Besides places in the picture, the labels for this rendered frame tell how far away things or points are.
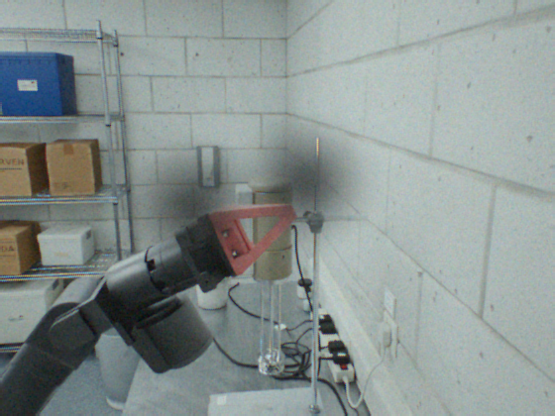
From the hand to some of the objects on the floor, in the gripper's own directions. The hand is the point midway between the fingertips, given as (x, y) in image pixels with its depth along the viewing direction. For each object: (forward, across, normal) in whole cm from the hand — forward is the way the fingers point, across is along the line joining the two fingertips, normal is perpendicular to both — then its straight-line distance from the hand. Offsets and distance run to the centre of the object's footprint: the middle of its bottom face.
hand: (286, 214), depth 46 cm
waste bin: (-161, +167, +66) cm, 241 cm away
